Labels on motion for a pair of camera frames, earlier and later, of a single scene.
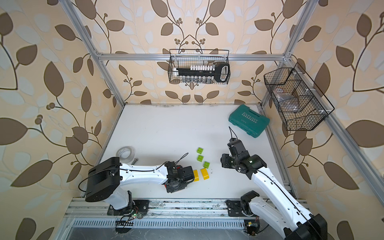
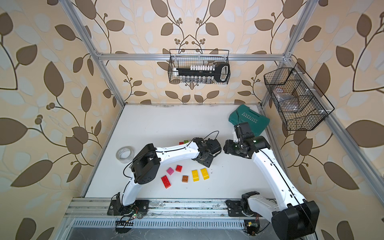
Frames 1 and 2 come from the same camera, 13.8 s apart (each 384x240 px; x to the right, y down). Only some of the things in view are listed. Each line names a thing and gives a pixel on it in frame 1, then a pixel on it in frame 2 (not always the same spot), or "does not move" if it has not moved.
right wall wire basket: x=300 y=105 does not move
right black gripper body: x=229 y=161 → x=234 y=147
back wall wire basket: x=199 y=66 does not move
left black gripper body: x=181 y=185 → x=207 y=161
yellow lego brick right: x=205 y=174 does not move
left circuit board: x=123 y=227 does not move
